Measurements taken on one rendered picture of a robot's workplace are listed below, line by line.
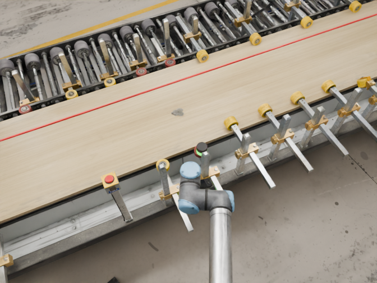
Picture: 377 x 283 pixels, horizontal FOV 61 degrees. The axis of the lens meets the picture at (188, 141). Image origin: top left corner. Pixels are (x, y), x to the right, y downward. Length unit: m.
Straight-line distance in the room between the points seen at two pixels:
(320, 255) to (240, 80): 1.48
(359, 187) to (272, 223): 0.86
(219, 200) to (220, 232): 0.14
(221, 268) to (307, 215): 1.77
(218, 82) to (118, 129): 0.78
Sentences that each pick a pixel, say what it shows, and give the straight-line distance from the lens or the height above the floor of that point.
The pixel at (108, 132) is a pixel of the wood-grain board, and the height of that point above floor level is 0.90.
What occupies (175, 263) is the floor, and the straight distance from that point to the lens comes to 2.67.
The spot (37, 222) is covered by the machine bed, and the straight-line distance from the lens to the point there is 2.22.
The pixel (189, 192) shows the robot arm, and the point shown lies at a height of 1.34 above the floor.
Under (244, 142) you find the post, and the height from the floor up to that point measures 1.09.
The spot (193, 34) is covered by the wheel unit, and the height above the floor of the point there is 0.97.
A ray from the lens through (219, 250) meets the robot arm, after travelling 1.26.
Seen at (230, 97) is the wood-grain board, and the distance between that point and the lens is 2.26.
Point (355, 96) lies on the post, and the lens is 2.19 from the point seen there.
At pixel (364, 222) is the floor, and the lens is 3.08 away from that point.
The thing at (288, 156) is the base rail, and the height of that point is 0.70.
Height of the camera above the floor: 2.60
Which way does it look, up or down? 57 degrees down
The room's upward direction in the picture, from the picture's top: 2 degrees counter-clockwise
